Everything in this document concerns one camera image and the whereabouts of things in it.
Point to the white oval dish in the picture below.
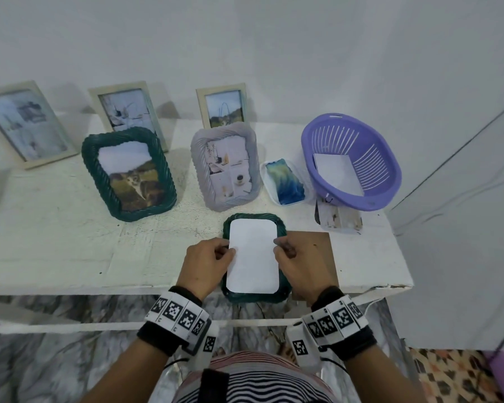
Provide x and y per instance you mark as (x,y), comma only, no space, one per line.
(273,188)

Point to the person's left forearm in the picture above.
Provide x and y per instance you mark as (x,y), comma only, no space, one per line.
(126,373)

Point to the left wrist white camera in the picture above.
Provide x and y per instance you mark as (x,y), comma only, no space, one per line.
(203,339)

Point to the purple plastic basket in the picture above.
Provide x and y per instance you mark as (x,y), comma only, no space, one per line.
(352,159)

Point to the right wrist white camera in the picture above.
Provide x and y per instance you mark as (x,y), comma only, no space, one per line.
(303,346)

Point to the striped shirt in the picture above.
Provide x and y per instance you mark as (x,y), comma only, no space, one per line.
(268,377)

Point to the person's left hand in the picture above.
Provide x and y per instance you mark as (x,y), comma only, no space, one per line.
(199,266)

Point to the dark green frame, dog photo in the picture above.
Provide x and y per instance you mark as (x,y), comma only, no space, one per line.
(130,176)

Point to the medium cream picture frame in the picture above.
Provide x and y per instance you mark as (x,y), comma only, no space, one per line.
(128,109)

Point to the wrist white camera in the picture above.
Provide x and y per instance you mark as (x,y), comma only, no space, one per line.
(203,339)
(303,346)

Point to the white card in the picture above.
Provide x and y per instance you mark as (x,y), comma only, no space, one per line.
(338,174)

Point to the blue and yellow sponge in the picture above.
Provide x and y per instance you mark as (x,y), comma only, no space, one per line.
(287,180)

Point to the grey ribbed picture frame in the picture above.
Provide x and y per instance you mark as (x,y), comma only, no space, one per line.
(228,167)

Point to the small cream picture frame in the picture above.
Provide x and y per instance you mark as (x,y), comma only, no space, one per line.
(223,105)

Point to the right wrist marker band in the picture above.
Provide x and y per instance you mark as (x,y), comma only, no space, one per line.
(340,321)

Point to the person's left thumb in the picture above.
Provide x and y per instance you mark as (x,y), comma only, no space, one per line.
(227,254)

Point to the person's right forearm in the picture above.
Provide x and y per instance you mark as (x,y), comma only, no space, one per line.
(382,377)

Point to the left wrist marker band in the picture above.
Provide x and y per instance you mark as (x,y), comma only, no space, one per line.
(174,316)

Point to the person's right hand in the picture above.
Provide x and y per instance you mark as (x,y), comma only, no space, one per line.
(302,274)

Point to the white paper sheet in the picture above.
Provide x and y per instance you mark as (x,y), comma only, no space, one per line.
(253,255)

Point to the large cream picture frame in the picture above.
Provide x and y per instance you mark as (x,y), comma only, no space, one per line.
(25,121)

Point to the person's right thumb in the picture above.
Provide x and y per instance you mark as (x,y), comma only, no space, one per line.
(282,258)

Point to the wrist marker band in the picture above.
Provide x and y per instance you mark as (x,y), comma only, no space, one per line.
(340,321)
(174,316)

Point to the patterned rug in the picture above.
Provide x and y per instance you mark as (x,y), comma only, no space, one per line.
(449,373)

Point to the brown backing board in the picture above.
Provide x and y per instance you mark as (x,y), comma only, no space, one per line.
(315,243)

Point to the dark green flat picture frame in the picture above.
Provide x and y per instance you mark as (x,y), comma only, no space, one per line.
(252,216)

